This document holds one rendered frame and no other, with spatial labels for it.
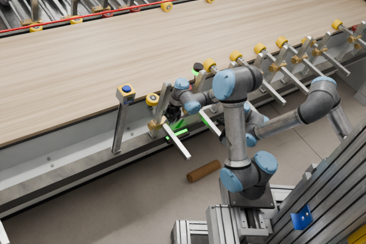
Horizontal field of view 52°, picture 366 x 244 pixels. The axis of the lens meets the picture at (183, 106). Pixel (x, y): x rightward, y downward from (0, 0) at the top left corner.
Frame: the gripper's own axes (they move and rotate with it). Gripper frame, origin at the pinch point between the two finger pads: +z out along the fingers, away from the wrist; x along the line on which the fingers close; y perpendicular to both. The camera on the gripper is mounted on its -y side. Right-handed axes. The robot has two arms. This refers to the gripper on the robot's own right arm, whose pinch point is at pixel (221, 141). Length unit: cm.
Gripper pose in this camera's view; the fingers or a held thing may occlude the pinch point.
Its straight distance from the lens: 230.0
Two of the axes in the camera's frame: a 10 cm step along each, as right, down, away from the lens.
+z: -2.2, 6.7, 7.1
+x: 7.9, -3.0, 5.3
